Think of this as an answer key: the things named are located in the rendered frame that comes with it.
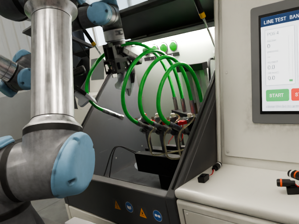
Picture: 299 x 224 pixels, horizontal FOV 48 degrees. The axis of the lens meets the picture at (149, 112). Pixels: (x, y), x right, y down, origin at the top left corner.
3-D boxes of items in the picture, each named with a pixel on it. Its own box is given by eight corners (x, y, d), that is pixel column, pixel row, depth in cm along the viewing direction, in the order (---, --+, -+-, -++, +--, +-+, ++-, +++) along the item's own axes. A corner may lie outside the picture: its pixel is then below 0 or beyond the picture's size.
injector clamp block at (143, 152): (141, 186, 143) (134, 152, 141) (157, 177, 150) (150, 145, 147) (206, 201, 119) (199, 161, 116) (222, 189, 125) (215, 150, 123)
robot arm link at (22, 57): (11, 67, 137) (24, 53, 140) (34, 82, 137) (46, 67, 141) (8, 58, 130) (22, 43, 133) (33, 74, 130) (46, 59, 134)
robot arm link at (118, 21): (92, 1, 121) (99, 3, 130) (99, 32, 123) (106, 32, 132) (113, -4, 120) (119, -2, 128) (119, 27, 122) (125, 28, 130)
